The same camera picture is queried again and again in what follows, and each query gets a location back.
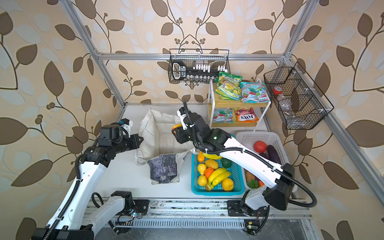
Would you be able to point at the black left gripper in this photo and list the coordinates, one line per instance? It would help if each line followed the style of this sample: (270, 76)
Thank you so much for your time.
(135, 143)

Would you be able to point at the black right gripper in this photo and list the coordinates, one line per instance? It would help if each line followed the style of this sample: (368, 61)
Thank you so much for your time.
(179, 134)

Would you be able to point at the yellow red mango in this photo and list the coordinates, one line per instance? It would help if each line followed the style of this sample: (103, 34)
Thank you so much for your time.
(177, 126)

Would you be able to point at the cream Monet print tote bag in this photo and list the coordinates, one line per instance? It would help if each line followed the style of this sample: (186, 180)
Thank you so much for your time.
(160, 149)

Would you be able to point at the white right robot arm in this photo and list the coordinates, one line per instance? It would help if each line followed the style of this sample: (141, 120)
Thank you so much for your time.
(278, 180)

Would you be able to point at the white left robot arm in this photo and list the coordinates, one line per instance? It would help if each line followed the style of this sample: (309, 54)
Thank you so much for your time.
(69, 223)

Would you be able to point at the green red candy bag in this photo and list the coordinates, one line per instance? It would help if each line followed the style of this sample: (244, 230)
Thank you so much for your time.
(223, 115)

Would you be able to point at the orange Fox's candy bag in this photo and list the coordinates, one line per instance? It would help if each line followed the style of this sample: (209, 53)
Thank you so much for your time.
(246, 115)

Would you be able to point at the yellow green candy bag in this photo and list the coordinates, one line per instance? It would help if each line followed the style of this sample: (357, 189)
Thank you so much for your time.
(229, 86)

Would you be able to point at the teal candy bag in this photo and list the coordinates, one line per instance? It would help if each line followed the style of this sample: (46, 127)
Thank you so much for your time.
(254, 93)

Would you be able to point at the yellow green banana bunch back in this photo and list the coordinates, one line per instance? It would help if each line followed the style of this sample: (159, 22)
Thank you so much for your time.
(213, 157)

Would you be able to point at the white wooden two-tier shelf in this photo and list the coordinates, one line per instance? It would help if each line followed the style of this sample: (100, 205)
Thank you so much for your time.
(214, 102)

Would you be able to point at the yellow pear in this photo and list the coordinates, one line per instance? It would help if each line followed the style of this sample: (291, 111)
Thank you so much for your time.
(201, 169)

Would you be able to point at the orange persimmon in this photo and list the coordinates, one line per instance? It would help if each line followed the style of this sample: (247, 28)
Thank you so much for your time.
(208, 172)

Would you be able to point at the green avocado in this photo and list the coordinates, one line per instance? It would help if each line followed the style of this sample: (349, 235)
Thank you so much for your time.
(226, 163)

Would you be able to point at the yellow lemon front left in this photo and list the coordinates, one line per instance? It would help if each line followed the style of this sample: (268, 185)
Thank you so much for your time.
(202, 181)

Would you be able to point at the yellow banana bunch front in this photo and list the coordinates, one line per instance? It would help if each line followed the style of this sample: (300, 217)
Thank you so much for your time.
(217, 177)

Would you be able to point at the black white tool set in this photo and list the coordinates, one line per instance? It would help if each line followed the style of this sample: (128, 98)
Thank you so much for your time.
(196, 71)

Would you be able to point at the teal plastic basket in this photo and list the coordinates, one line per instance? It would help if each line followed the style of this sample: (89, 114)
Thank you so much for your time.
(217, 191)

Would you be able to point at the orange fruit front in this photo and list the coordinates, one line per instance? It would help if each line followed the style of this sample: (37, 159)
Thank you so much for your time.
(227, 185)

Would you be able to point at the red tomato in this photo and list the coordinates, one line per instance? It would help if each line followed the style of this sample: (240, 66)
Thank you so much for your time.
(260, 147)

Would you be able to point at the dark zucchini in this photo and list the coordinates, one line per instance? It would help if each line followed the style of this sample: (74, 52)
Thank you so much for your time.
(264, 155)

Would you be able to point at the white plastic basket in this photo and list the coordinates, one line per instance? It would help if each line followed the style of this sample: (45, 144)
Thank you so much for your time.
(270, 144)

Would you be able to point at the purple eggplant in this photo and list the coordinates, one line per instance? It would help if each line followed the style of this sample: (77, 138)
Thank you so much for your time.
(273, 154)

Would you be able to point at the plastic bottle red cap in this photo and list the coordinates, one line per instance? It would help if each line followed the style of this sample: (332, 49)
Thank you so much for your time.
(284, 103)

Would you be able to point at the black wire basket back wall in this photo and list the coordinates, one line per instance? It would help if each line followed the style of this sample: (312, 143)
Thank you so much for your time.
(198, 54)

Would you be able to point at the black wire basket wall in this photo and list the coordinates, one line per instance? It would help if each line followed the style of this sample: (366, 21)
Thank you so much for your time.
(198, 54)
(310, 105)

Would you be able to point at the linear rail base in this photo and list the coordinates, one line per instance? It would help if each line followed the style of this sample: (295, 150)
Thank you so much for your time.
(203, 214)

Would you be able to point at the black wire basket right wall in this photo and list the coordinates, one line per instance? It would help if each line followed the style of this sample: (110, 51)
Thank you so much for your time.
(310, 105)

